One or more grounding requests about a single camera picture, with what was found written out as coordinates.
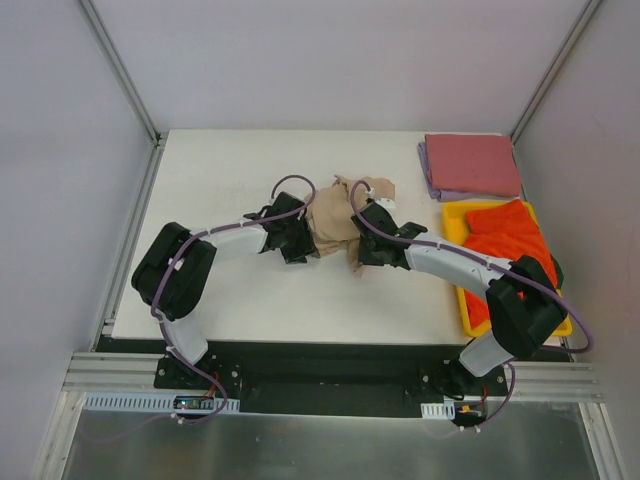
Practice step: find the dark green t shirt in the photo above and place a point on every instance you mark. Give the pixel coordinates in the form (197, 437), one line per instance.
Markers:
(559, 273)

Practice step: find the right aluminium frame post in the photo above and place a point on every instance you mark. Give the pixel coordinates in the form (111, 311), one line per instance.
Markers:
(576, 32)

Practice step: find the left aluminium frame post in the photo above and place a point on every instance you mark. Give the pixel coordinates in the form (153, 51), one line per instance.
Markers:
(119, 70)

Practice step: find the folded pink t shirt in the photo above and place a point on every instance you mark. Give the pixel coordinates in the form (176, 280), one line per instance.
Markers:
(482, 164)

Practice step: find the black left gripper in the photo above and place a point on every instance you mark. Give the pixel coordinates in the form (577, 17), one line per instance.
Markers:
(298, 240)

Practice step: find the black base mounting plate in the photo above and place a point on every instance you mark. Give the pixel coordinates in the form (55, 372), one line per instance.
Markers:
(358, 380)

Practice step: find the beige t shirt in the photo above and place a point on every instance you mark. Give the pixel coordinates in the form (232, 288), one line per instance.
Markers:
(329, 220)

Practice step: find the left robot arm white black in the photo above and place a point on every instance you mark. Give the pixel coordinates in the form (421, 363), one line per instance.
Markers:
(173, 273)

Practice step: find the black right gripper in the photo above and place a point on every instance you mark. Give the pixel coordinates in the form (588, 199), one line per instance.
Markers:
(370, 240)

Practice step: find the white slotted cable duct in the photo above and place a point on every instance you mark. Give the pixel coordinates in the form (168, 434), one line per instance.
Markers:
(159, 403)

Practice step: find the folded lavender t shirt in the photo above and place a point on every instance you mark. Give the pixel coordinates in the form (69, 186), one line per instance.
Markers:
(441, 195)

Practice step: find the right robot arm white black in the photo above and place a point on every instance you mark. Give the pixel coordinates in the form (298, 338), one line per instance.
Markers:
(524, 309)

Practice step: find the aluminium frame post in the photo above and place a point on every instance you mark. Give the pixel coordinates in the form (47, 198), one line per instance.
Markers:
(119, 70)
(576, 32)

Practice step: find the orange t shirt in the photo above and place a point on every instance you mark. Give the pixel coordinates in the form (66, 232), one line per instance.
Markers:
(508, 231)

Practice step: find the yellow plastic tray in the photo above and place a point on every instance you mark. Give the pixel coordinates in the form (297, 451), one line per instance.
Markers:
(473, 310)

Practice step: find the front aluminium rail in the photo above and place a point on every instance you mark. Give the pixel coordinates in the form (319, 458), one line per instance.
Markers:
(534, 381)

